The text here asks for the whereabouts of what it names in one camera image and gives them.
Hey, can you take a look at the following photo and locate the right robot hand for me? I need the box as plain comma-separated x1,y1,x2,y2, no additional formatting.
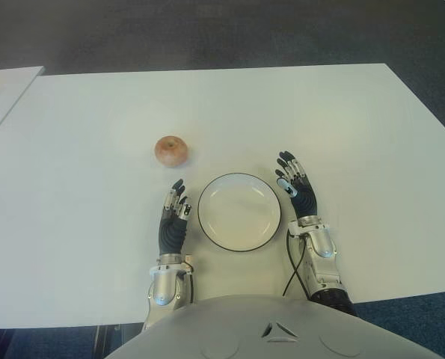
274,150,320,218

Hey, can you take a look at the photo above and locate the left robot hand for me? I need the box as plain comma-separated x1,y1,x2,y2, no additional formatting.
158,178,193,257

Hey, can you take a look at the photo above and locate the red yellow apple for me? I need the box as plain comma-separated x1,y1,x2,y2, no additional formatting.
154,135,190,168

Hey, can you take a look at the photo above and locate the white plate black rim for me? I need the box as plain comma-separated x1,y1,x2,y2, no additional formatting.
197,172,283,252

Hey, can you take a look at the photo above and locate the grey metal table leg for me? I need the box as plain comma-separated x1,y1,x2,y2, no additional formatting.
93,324,123,359

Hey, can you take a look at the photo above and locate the grey robot torso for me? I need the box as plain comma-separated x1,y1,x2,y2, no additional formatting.
105,294,444,359

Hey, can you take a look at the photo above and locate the white side table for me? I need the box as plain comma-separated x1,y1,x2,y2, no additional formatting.
0,65,46,149

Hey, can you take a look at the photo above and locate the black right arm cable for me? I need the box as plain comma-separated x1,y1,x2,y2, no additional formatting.
281,224,310,297

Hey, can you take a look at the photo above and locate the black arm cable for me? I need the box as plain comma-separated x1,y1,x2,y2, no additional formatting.
281,224,310,297
185,261,196,304

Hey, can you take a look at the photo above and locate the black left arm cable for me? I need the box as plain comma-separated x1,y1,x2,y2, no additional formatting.
185,261,196,304

